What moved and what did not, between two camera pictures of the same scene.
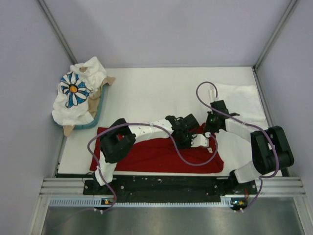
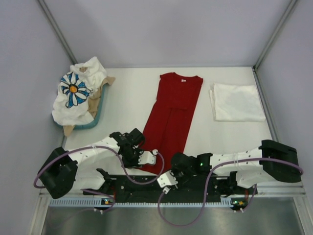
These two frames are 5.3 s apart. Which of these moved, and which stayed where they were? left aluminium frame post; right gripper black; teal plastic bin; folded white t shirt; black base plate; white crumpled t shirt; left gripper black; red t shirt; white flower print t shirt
Moved: left gripper black; right gripper black; red t shirt
Stayed: black base plate; left aluminium frame post; folded white t shirt; white flower print t shirt; white crumpled t shirt; teal plastic bin
